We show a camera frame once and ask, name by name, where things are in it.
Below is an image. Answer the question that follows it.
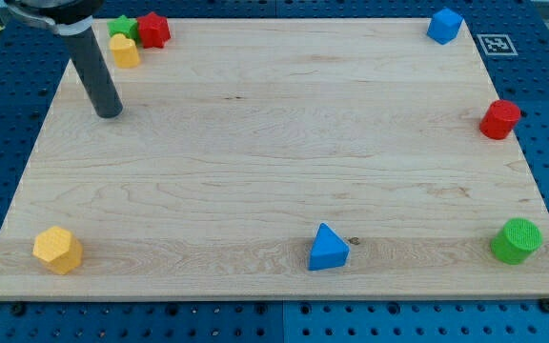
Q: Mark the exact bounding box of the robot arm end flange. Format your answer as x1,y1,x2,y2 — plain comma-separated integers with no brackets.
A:
0,0,105,36

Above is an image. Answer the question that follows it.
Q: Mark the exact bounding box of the yellow hexagon block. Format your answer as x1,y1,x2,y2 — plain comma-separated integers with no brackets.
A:
32,226,83,274

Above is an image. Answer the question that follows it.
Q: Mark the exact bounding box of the wooden board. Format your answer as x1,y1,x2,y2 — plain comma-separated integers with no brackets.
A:
0,18,549,302

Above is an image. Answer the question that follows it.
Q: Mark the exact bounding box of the blue triangle block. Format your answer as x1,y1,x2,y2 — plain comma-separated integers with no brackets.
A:
308,223,350,271

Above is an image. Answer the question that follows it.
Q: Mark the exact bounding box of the red star block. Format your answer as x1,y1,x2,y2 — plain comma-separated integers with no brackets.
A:
136,11,171,49

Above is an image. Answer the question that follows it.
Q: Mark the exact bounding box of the yellow heart block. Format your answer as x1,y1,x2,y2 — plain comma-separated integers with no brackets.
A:
109,33,141,69

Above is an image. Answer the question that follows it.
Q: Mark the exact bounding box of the green star block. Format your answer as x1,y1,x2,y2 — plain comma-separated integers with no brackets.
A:
107,15,139,41

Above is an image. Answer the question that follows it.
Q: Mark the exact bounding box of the blue cube block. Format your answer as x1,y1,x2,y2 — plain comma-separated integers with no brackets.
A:
426,8,464,45

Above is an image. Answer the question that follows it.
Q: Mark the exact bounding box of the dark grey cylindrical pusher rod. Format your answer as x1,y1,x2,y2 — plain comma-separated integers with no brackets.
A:
62,28,123,118

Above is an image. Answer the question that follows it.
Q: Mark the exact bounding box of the red cylinder block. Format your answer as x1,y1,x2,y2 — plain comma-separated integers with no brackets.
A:
478,99,521,140

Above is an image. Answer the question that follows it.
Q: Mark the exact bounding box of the green cylinder block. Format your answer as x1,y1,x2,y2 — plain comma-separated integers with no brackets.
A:
490,217,543,265

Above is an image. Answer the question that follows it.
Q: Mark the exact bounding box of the black and white fiducial tag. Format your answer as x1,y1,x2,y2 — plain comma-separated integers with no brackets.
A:
477,33,518,56

